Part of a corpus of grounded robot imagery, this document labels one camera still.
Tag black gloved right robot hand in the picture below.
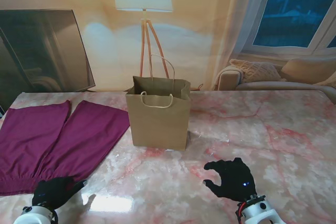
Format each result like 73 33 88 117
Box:
202 157 258 203

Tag plain tan cushion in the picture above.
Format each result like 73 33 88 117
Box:
279 58 336 82

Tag white framed window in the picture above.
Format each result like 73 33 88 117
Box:
241 0 336 57

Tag sheer white curtain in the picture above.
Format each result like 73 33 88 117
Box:
207 0 276 91

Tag red right wrist cable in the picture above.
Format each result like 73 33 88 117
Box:
236 201 247 221

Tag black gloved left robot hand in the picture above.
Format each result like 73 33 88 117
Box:
31 176 88 210

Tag knitted beige cushion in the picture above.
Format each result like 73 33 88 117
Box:
229 59 287 82

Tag flat screen television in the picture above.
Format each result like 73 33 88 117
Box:
0 9 96 104

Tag kraft paper bag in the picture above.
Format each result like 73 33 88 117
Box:
125 54 192 151

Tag purple shorts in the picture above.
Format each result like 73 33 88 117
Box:
0 100 131 197

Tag beige sofa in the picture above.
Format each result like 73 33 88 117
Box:
215 58 336 96

